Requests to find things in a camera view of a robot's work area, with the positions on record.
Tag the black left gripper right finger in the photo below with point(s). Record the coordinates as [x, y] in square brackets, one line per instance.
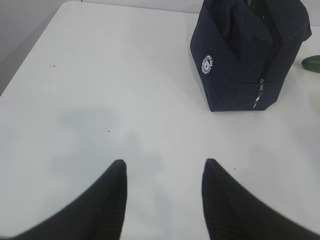
[232, 213]

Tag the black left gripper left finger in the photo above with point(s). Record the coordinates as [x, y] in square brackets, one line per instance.
[97, 214]

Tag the navy blue lunch bag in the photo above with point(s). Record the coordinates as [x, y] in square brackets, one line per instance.
[244, 49]

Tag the green cucumber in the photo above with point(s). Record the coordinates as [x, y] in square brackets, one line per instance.
[312, 63]

